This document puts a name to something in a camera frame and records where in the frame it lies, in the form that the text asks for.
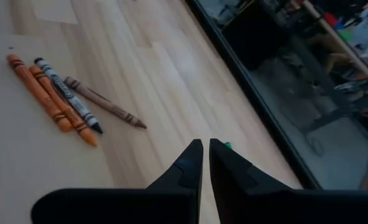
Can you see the small green plastic piece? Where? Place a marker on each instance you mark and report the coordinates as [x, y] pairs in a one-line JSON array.
[[228, 145]]

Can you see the brown crayon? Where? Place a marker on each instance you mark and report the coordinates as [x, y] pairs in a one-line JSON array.
[[106, 104]]

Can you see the black aluminium table frame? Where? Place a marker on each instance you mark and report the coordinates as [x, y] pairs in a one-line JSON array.
[[252, 93]]

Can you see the orange crayon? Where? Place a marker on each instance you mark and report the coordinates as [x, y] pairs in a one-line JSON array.
[[62, 105], [38, 91]]

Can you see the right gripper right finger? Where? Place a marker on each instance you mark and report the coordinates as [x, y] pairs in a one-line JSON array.
[[264, 205]]

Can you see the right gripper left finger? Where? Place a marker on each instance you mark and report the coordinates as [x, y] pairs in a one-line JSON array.
[[140, 205]]

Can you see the black crayon white wrapper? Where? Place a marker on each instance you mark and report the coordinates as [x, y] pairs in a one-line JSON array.
[[67, 93]]

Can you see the wooden pole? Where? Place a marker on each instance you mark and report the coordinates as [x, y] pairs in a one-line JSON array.
[[342, 46]]

